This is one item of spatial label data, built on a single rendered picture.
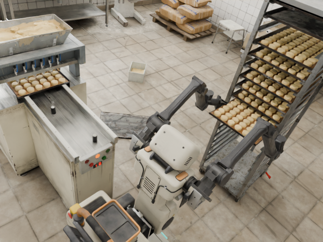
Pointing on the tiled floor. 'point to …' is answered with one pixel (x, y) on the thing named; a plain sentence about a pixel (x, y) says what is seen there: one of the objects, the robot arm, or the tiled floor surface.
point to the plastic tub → (137, 72)
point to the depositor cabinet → (19, 153)
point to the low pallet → (180, 29)
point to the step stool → (231, 31)
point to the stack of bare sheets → (124, 123)
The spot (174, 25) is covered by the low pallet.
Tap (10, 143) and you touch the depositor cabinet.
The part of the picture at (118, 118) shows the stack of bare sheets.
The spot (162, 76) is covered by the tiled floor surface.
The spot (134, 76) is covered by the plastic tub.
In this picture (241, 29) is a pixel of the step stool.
